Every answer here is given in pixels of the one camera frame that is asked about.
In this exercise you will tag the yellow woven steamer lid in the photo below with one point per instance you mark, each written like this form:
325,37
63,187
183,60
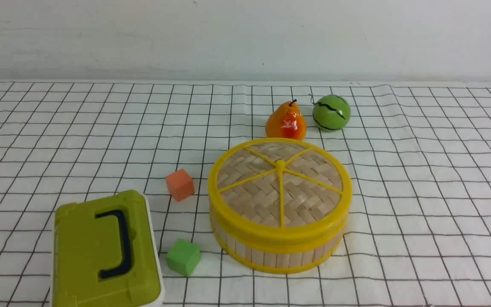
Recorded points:
279,191

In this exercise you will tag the yellow bamboo steamer basket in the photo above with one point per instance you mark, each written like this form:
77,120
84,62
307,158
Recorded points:
278,258

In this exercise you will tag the orange toy pear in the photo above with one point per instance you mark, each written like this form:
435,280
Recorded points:
286,122

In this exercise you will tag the orange foam cube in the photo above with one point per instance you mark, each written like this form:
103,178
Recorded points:
180,185

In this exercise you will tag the green toy watermelon ball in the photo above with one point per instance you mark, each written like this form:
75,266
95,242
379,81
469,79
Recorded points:
331,113

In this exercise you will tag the green foam cube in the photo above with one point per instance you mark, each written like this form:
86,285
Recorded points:
183,258

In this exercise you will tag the green-lidded white toy case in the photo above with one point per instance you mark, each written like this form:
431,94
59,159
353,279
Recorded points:
104,254

